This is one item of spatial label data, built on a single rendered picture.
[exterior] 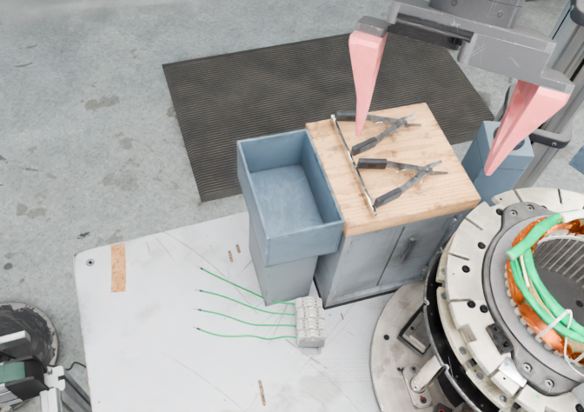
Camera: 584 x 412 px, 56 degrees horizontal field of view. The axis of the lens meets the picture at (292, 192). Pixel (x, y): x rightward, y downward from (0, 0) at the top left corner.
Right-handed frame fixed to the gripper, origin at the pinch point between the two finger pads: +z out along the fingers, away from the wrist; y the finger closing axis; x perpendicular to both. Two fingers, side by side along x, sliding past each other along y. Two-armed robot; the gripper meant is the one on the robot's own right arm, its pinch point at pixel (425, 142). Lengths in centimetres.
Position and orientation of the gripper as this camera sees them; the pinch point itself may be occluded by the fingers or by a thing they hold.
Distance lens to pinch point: 41.2
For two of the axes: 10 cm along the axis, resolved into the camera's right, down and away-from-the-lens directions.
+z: -2.2, 8.7, 4.4
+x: 2.4, -3.9, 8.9
